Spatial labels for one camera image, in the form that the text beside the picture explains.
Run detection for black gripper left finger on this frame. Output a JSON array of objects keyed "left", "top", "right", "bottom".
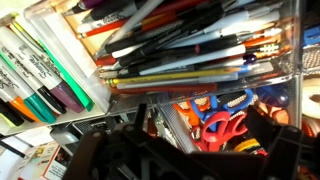
[{"left": 63, "top": 103, "right": 158, "bottom": 180}]

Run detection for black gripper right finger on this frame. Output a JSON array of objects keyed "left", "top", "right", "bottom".
[{"left": 245, "top": 105, "right": 305, "bottom": 180}]

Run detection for red handled scissors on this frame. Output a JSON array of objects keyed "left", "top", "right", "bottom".
[{"left": 189, "top": 111, "right": 249, "bottom": 153}]

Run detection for printed paper booklet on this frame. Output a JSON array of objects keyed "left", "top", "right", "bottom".
[{"left": 16, "top": 139, "right": 73, "bottom": 180}]

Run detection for blue round plastic object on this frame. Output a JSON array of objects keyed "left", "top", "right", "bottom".
[{"left": 256, "top": 84, "right": 291, "bottom": 108}]

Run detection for white tape roll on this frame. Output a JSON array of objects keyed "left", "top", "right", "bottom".
[{"left": 301, "top": 78, "right": 320, "bottom": 119}]

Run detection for black cap Sharpie marker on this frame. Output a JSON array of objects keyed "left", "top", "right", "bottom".
[{"left": 19, "top": 74, "right": 67, "bottom": 115}]

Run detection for teal cap Sharpie marker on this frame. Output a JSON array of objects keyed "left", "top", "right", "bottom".
[{"left": 0, "top": 49, "right": 58, "bottom": 124}]

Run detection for orange cap Sharpie marker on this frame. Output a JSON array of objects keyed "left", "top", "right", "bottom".
[{"left": 0, "top": 76, "right": 40, "bottom": 123}]

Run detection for red pencil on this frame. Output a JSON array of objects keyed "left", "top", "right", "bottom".
[{"left": 111, "top": 83, "right": 218, "bottom": 95}]

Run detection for clear plastic pen organizer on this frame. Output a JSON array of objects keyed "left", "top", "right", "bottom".
[{"left": 24, "top": 0, "right": 301, "bottom": 114}]

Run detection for yellow pencil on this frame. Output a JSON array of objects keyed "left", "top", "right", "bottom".
[{"left": 105, "top": 66, "right": 243, "bottom": 86}]

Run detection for purple cap Sharpie marker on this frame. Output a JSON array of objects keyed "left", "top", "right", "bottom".
[{"left": 0, "top": 25, "right": 85, "bottom": 114}]

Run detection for blue handled scissors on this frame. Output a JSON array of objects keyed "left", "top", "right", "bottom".
[{"left": 189, "top": 88, "right": 256, "bottom": 123}]

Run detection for orange handled scissors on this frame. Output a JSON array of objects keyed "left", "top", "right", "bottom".
[{"left": 173, "top": 96, "right": 212, "bottom": 128}]

